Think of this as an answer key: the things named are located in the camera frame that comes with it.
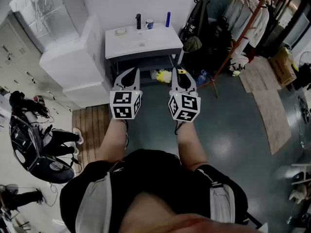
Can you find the blue water jug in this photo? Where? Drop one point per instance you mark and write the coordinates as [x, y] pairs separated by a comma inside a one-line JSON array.
[[201, 78]]

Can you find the silver foil covered window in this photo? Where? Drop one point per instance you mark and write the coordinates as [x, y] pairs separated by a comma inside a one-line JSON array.
[[43, 16]]

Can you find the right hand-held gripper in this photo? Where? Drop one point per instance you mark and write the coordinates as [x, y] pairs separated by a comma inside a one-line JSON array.
[[185, 107]]

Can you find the person's black shirt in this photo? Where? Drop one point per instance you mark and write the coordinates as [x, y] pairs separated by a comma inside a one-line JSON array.
[[150, 173]]

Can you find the person's chest and chin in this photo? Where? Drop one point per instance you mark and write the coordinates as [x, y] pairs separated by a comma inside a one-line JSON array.
[[155, 212]]

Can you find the wooden slatted platform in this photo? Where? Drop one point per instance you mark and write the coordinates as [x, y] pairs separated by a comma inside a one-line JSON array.
[[90, 130]]

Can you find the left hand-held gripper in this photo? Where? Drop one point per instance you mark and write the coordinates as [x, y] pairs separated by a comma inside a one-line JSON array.
[[121, 104]]

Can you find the black printed bag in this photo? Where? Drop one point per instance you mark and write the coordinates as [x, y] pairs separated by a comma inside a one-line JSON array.
[[213, 38]]

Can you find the hanging pale clothes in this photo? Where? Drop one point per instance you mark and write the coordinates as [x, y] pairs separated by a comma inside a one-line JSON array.
[[257, 25]]

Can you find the blue bottle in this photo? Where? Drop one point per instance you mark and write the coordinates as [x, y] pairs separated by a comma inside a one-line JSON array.
[[168, 19]]

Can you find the person's right forearm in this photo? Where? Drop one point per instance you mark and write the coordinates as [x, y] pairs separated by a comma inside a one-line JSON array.
[[192, 147]]

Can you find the white stepped cabinet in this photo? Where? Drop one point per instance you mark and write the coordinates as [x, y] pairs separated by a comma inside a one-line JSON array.
[[73, 64]]

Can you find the beige rug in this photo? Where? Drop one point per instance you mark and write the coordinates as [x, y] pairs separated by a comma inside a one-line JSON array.
[[274, 122], [260, 76]]

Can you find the gray metal lockers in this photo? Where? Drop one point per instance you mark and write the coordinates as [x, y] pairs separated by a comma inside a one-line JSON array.
[[14, 57]]

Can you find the person's left forearm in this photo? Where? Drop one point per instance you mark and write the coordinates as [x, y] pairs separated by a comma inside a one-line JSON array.
[[111, 142]]

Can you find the green cap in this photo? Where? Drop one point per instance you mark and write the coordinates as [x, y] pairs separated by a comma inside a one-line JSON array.
[[192, 44]]

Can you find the gray sink stand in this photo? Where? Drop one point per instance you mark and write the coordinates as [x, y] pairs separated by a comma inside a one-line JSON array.
[[145, 54]]

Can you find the black faucet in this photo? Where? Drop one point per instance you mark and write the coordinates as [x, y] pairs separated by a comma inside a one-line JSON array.
[[138, 21]]

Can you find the white ceramic sink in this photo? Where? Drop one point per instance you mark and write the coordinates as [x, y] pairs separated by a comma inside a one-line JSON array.
[[160, 40]]

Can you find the soap dish with soap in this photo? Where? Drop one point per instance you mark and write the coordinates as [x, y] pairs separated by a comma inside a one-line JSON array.
[[120, 31]]

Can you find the red-brown wooden coat rack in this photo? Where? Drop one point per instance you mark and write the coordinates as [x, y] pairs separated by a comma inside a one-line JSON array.
[[236, 42]]

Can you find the cardboard box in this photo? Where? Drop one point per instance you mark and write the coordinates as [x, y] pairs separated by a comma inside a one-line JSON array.
[[283, 67]]

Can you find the white and blue cup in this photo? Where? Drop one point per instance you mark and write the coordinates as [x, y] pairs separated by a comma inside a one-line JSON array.
[[149, 24]]

